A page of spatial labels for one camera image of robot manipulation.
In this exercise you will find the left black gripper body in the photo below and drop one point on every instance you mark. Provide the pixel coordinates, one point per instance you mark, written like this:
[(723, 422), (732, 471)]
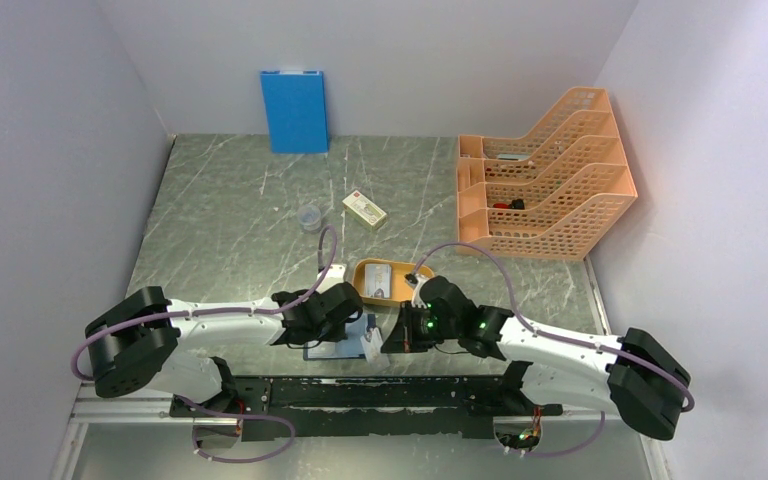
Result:
[(330, 331)]

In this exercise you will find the orange mesh file organizer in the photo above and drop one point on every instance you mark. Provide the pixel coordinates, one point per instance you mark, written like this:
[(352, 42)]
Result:
[(571, 170)]

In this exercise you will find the blue rectangular box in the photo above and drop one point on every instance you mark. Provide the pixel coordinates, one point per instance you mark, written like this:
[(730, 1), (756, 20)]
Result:
[(295, 107)]

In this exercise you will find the blue leather card holder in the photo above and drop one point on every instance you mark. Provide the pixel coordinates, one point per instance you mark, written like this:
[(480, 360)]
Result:
[(349, 348)]

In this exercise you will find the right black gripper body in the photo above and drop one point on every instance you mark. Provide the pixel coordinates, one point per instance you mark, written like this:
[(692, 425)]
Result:
[(420, 328)]

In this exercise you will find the orange oval tray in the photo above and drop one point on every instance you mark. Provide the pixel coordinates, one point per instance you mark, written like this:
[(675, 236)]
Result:
[(401, 290)]

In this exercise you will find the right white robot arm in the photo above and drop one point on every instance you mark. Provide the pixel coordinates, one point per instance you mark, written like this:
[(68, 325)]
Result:
[(631, 375)]

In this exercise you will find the small clear plastic cup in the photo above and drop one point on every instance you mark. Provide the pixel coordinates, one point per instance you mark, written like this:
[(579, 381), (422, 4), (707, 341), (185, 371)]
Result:
[(310, 218)]

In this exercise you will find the red black item in organizer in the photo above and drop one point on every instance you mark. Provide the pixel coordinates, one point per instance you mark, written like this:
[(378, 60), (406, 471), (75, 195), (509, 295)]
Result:
[(515, 204)]

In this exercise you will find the stack of grey VIP cards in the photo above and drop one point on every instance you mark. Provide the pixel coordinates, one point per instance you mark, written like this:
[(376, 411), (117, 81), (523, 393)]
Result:
[(378, 280)]

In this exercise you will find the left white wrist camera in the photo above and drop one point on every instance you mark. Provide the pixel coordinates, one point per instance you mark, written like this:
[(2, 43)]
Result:
[(335, 274)]

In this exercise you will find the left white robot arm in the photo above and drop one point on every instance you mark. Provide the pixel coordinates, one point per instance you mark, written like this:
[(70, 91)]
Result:
[(147, 340)]

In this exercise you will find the small green white box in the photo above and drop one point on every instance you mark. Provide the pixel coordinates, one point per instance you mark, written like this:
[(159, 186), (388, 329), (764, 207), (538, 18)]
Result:
[(363, 209)]

